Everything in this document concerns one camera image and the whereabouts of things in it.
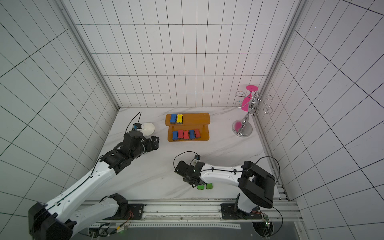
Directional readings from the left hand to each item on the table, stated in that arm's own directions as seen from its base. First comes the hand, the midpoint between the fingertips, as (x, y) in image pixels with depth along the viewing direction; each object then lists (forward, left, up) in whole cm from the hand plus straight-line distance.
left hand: (150, 142), depth 79 cm
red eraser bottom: (+16, -14, -15) cm, 26 cm away
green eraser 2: (-18, -32, -15) cm, 40 cm away
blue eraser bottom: (+15, -22, -15) cm, 31 cm away
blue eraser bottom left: (+15, -11, -15) cm, 24 cm away
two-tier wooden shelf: (+23, -24, -15) cm, 37 cm away
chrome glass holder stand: (+23, -60, -17) cm, 66 cm away
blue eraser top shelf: (+19, -10, -2) cm, 22 cm away
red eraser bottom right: (+16, -26, -15) cm, 34 cm away
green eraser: (-18, -28, -16) cm, 37 cm away
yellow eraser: (+18, -14, -2) cm, 23 cm away
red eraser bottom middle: (+15, -18, -15) cm, 28 cm away
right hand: (-15, -19, -17) cm, 29 cm away
